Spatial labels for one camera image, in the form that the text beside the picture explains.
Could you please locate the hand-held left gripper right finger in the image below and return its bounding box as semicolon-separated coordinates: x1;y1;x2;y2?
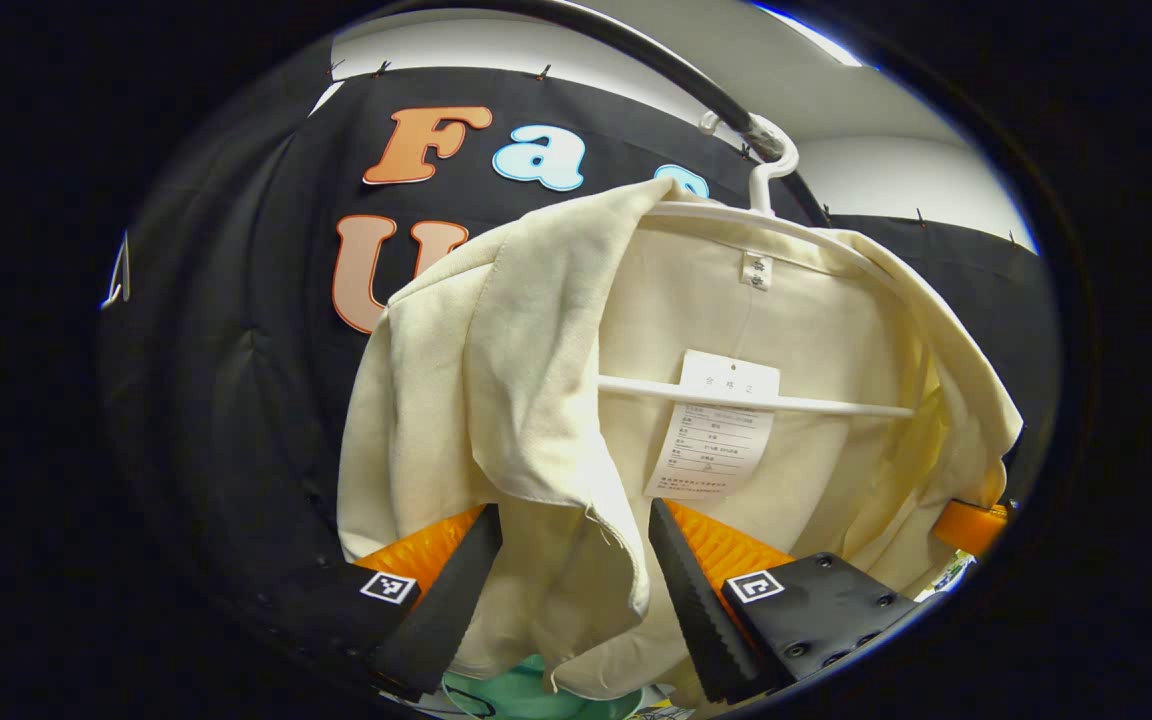
648;498;922;706

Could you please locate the white plastic clothes hanger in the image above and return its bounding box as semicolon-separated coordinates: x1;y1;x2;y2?
598;112;917;419
101;230;133;309

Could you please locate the cream shirt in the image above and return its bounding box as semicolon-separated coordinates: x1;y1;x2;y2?
336;178;1025;701

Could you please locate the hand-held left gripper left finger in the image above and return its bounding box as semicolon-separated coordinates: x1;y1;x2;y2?
271;503;505;701

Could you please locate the black backdrop cloth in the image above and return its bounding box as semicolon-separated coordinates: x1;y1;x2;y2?
101;65;1062;681

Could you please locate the green laundry hamper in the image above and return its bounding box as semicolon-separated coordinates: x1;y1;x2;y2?
441;655;647;720

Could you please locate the black clothes rail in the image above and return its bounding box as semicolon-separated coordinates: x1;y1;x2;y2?
496;0;832;226

